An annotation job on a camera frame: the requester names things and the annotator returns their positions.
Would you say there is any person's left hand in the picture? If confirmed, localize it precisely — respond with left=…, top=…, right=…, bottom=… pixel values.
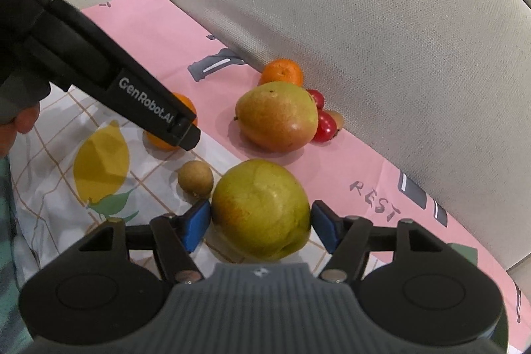
left=0, top=104, right=40, bottom=159

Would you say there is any striped teal clothing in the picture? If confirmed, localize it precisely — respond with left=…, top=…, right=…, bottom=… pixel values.
left=0, top=157, right=33, bottom=354

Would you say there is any yellow-green pear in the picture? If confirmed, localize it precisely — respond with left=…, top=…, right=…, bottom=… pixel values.
left=211, top=159, right=311, bottom=261

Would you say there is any green colander bowl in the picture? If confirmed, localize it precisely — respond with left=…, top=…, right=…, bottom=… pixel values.
left=448, top=243, right=478, bottom=266

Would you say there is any red cherry tomato back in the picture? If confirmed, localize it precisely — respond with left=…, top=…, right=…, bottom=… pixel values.
left=307, top=89, right=325, bottom=110

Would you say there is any red cherry tomato front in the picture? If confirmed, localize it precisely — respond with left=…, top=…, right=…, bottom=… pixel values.
left=312, top=110, right=338, bottom=143

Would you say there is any orange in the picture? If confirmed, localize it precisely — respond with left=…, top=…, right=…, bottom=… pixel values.
left=143, top=92, right=200, bottom=152
left=258, top=58, right=304, bottom=86

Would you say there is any small brown fruit by sofa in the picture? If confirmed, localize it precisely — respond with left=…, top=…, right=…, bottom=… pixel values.
left=328, top=110, right=344, bottom=136

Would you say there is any red cherry tomato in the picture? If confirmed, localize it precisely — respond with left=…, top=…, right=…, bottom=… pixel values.
left=312, top=110, right=338, bottom=143
left=307, top=89, right=325, bottom=110

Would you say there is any small brown longan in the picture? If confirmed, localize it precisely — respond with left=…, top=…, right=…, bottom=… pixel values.
left=177, top=161, right=214, bottom=198

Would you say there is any beige sofa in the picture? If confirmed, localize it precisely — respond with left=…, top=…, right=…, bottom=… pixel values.
left=66, top=0, right=530, bottom=291

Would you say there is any pink and white tablecloth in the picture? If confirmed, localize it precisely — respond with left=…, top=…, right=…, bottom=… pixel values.
left=9, top=0, right=530, bottom=353

